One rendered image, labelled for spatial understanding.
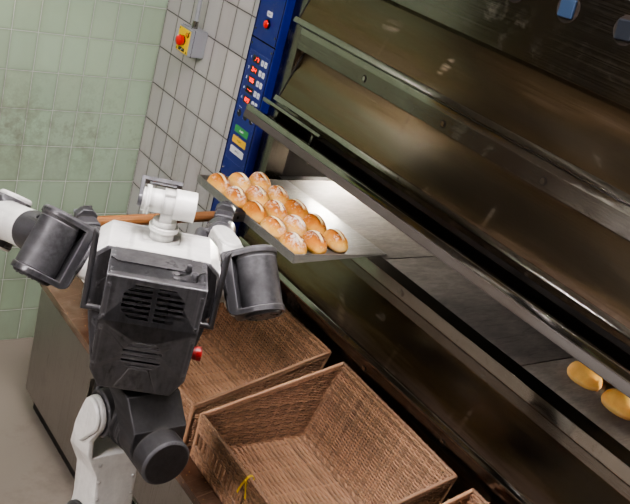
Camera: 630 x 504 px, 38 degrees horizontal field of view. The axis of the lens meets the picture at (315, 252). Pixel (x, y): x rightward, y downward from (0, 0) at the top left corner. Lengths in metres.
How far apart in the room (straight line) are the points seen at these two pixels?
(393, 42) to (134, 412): 1.29
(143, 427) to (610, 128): 1.22
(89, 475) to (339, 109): 1.31
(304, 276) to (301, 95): 0.58
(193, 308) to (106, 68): 2.08
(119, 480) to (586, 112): 1.39
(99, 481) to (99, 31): 1.99
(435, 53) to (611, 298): 0.84
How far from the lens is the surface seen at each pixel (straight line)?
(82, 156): 3.88
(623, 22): 2.17
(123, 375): 1.95
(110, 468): 2.24
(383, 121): 2.70
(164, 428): 2.04
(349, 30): 2.82
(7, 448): 3.59
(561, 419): 2.30
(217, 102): 3.43
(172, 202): 1.92
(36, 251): 1.94
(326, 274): 2.90
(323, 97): 2.91
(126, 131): 3.91
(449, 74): 2.50
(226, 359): 3.17
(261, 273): 1.96
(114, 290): 1.81
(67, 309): 3.30
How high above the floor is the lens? 2.22
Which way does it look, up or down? 23 degrees down
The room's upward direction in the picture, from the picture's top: 16 degrees clockwise
